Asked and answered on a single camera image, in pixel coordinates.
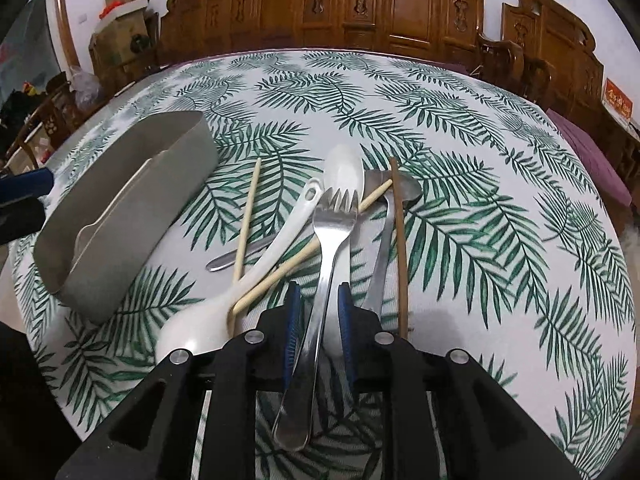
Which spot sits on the long carved wooden sofa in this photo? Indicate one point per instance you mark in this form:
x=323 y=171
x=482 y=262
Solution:
x=325 y=5

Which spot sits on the light bamboo chopstick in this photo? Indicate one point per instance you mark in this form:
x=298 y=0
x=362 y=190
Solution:
x=248 y=220
x=280 y=273

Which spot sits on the wooden side table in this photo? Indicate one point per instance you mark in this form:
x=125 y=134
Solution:
x=620 y=145

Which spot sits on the metal fork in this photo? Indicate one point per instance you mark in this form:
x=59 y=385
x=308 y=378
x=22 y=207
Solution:
x=330 y=230

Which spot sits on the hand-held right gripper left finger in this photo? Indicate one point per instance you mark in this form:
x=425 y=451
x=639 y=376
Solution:
x=292 y=330

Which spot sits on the grey utensil tray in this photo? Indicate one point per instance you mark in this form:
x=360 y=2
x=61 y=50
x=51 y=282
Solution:
x=125 y=260

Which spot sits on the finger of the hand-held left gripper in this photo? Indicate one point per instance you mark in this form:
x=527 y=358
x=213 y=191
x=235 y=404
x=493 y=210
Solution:
x=25 y=185
x=20 y=220

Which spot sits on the dark wooden chair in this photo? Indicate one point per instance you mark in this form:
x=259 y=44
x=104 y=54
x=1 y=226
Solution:
x=537 y=77

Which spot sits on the green leaf print tablecloth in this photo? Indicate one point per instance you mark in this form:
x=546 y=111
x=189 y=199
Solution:
x=450 y=160

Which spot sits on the purple bench cushion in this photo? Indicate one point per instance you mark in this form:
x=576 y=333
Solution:
x=590 y=160

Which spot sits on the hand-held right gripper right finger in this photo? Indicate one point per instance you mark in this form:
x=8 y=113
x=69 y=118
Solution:
x=345 y=330

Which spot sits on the large cardboard box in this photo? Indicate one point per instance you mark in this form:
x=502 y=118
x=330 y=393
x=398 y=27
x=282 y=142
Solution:
x=120 y=45

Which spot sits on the clear plastic bag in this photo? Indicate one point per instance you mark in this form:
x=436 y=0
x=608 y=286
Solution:
x=86 y=87

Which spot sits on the short carved wooden bench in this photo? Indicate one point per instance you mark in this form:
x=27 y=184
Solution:
x=555 y=45

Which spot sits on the small white plastic spoon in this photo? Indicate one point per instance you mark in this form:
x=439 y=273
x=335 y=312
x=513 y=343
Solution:
x=342 y=167

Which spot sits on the dark brown chopstick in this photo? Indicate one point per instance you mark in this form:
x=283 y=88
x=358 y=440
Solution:
x=398 y=240

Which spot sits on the large white plastic spoon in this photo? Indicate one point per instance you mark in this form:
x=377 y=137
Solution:
x=190 y=330

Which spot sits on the red box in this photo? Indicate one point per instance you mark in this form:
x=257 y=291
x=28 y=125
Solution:
x=619 y=97

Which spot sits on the wooden door frame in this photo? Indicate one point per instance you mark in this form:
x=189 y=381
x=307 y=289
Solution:
x=66 y=20

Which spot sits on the metal spoon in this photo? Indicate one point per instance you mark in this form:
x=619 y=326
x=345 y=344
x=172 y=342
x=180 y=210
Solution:
x=382 y=260

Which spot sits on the purple sofa cushion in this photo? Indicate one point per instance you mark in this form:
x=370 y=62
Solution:
x=462 y=69

